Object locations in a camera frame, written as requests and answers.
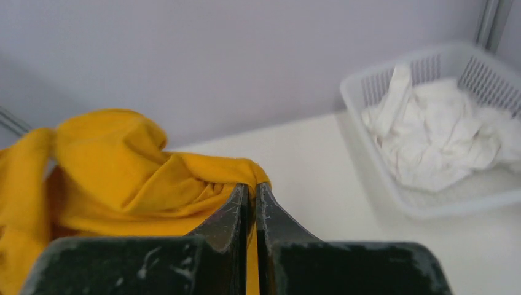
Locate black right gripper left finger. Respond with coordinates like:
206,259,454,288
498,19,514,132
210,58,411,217
21,184,249,294

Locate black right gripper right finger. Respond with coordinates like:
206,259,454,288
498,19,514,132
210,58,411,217
256,183,452,294

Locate white crumpled t shirt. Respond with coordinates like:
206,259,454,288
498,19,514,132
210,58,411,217
361,65,520,192

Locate aluminium frame post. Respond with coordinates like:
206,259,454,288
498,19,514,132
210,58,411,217
474,0,514,53
0,107,32,136

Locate left aluminium frame post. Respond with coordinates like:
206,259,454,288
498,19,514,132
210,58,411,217
0,107,32,136

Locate orange t shirt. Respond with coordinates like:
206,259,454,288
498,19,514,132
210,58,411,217
1,109,269,294

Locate right aluminium frame post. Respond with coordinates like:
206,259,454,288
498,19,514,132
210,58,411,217
474,0,514,53

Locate white plastic laundry basket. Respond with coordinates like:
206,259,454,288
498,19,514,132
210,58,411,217
340,42,520,219

